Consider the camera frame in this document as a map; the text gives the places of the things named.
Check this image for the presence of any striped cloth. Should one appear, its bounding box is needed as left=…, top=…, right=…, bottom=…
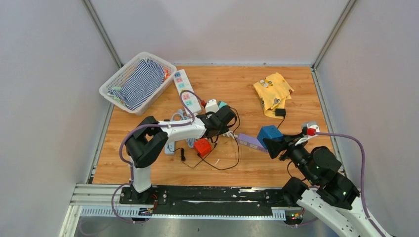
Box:
left=107, top=59, right=167, bottom=110

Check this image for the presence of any white adapter with coiled cable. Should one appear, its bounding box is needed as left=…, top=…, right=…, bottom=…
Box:
left=222, top=130, right=238, bottom=139

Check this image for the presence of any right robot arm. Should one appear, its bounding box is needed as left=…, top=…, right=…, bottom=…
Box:
left=262, top=128, right=390, bottom=237

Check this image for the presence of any black power adapter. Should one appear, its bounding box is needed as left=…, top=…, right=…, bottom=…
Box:
left=274, top=108, right=287, bottom=117

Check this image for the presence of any red cube socket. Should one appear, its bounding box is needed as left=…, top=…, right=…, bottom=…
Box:
left=193, top=138, right=212, bottom=158

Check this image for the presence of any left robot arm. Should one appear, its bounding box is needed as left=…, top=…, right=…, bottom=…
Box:
left=119, top=106, right=240, bottom=204

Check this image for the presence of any white colourful power strip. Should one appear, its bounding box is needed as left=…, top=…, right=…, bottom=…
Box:
left=173, top=69, right=202, bottom=116

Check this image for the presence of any yellow cloth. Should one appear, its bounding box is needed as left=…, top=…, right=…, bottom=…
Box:
left=253, top=73, right=294, bottom=119

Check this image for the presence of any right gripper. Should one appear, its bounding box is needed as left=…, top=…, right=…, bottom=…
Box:
left=263, top=131, right=317, bottom=183

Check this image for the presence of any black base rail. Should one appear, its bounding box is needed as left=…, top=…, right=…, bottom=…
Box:
left=117, top=185, right=303, bottom=221

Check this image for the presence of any blue cube socket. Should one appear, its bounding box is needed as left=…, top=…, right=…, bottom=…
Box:
left=256, top=125, right=284, bottom=149

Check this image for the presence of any long black cable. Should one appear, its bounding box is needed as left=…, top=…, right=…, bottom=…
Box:
left=200, top=106, right=241, bottom=171

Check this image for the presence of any light blue coiled cable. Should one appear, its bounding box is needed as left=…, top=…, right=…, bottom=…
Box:
left=170, top=109, right=197, bottom=148

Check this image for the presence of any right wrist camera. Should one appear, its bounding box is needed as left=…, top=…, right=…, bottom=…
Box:
left=295, top=121, right=320, bottom=145

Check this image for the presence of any purple power bank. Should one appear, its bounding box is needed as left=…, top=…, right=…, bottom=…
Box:
left=237, top=133, right=268, bottom=153

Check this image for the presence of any teal charger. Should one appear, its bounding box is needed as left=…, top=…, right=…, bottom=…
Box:
left=218, top=101, right=227, bottom=108

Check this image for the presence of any white plastic basket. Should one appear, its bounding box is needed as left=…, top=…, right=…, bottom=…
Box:
left=99, top=52, right=177, bottom=116

